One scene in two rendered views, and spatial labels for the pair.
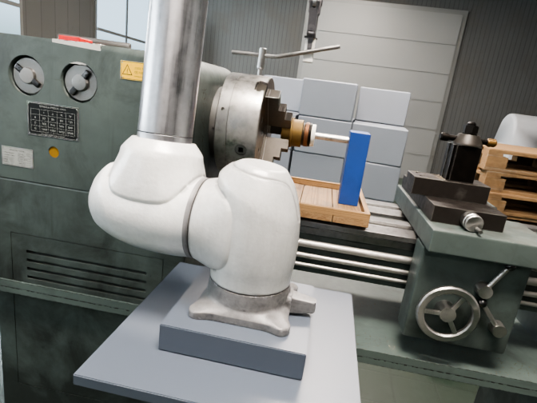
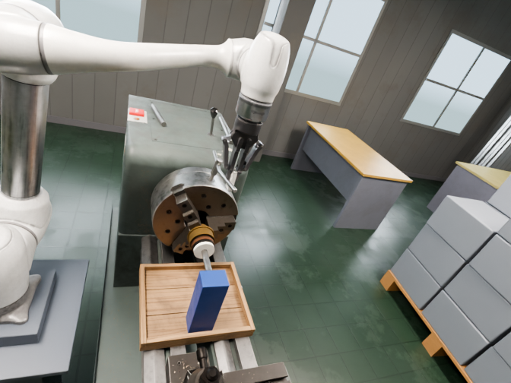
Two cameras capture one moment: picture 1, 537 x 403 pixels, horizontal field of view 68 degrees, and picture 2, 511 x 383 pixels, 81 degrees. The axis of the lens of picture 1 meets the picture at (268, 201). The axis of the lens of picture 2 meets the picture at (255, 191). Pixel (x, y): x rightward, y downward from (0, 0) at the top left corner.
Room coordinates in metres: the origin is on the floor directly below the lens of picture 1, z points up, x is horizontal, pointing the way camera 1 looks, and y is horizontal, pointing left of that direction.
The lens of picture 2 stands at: (0.92, -0.77, 1.78)
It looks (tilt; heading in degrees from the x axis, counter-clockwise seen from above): 30 degrees down; 55
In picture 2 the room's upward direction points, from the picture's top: 20 degrees clockwise
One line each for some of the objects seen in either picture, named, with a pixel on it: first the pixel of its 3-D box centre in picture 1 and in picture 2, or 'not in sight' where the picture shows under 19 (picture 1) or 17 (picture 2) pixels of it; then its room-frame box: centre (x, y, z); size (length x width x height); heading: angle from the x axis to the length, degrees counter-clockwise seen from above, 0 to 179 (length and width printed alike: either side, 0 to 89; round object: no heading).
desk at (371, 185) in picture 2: not in sight; (341, 172); (3.82, 1.70, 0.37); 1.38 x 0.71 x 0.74; 83
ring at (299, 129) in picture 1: (296, 133); (201, 238); (1.27, -0.06, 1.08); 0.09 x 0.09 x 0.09; 84
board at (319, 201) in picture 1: (317, 197); (194, 299); (1.26, -0.16, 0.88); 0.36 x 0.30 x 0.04; 174
